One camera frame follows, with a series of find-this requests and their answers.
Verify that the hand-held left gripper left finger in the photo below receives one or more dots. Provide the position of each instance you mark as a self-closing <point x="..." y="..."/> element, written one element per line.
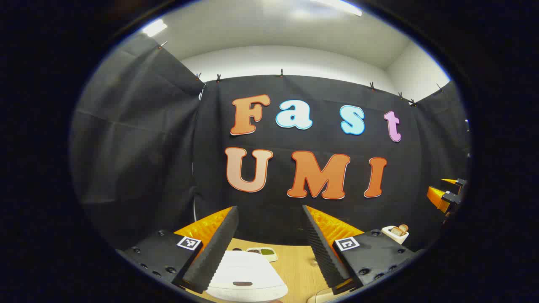
<point x="214" y="256"/>

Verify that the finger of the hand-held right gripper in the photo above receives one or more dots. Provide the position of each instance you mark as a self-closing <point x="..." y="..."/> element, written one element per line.
<point x="438" y="198"/>
<point x="459" y="182"/>

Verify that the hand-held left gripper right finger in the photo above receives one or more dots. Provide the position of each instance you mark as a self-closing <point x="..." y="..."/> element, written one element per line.
<point x="324" y="261"/>

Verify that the white rice cooker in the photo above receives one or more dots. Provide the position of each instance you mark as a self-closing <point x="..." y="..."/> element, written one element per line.
<point x="248" y="269"/>

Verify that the white toaster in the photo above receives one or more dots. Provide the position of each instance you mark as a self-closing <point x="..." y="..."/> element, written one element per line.
<point x="393" y="237"/>

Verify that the black backdrop cloth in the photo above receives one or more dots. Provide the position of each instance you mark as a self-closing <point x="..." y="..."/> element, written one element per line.
<point x="168" y="147"/>

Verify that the ceiling light panel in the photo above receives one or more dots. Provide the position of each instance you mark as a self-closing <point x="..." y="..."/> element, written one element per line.
<point x="154" y="27"/>

